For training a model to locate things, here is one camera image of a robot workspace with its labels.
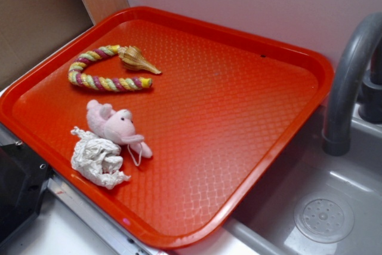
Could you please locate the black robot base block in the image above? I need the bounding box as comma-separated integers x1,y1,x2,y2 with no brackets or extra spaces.
1,140,51,247

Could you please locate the pink plush bunny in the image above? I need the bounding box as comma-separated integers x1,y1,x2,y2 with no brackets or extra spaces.
86,100,153,166

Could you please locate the red plastic tray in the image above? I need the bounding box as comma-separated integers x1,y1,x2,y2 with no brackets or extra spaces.
1,7,334,250

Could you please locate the tan conch seashell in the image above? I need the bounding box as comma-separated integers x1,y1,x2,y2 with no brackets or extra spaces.
117,46,162,75

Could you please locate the crumpled white cloth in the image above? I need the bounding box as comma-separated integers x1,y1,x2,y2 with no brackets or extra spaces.
70,127,131,190

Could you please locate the grey curved faucet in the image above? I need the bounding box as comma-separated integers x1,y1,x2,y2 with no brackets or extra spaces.
322,12,381,156

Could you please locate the grey plastic sink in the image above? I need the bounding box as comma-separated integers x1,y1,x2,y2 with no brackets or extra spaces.
225,107,381,254

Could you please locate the sink drain strainer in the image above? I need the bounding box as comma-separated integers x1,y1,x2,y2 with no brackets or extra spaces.
294,192,355,244

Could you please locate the brown cardboard panel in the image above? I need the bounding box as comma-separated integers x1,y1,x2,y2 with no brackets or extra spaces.
1,0,93,88

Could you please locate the multicolour braided rope toy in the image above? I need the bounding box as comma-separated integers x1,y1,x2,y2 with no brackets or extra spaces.
67,45,152,93

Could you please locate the dark faucet handle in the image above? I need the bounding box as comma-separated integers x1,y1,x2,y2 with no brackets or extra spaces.
358,41,381,124

